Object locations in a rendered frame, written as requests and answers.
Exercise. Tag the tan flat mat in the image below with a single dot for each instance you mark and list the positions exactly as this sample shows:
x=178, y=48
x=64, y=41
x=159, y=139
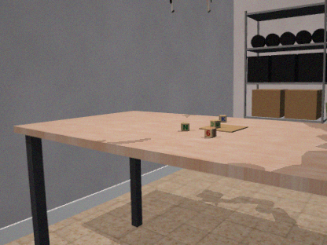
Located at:
x=228, y=128

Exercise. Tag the wooden letter block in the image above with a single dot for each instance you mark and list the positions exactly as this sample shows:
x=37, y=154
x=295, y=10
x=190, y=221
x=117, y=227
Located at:
x=210, y=132
x=222, y=118
x=215, y=123
x=184, y=126

